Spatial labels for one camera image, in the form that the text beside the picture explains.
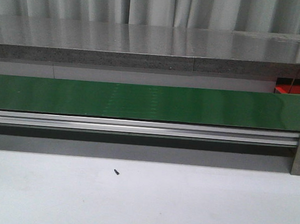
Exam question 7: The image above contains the grey stone-look shelf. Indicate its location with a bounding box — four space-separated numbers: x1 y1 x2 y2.
0 15 300 79

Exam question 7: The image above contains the green conveyor belt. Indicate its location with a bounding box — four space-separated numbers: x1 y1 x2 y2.
0 75 300 131

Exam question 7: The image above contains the red bin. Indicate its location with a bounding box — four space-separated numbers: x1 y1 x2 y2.
274 78 300 95

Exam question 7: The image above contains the grey curtain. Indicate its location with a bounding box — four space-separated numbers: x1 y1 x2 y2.
0 0 300 34

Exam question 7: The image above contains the aluminium conveyor rail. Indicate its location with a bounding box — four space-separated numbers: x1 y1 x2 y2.
0 111 300 146

